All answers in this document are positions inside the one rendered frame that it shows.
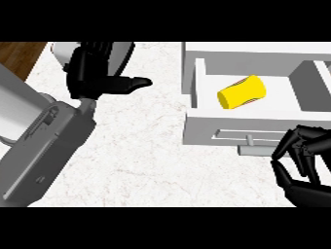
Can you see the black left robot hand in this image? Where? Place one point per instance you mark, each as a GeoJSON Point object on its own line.
{"type": "Point", "coordinates": [92, 76]}

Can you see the white drawer box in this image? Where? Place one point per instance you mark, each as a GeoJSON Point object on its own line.
{"type": "Point", "coordinates": [288, 97]}

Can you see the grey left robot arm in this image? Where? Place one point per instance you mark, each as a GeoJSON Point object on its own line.
{"type": "Point", "coordinates": [35, 146]}

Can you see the yellow cup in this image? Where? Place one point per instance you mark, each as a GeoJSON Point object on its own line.
{"type": "Point", "coordinates": [243, 92]}

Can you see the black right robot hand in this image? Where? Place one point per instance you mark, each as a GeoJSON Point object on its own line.
{"type": "Point", "coordinates": [312, 191]}

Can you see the white cabinet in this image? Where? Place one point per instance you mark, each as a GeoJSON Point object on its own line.
{"type": "Point", "coordinates": [250, 53]}

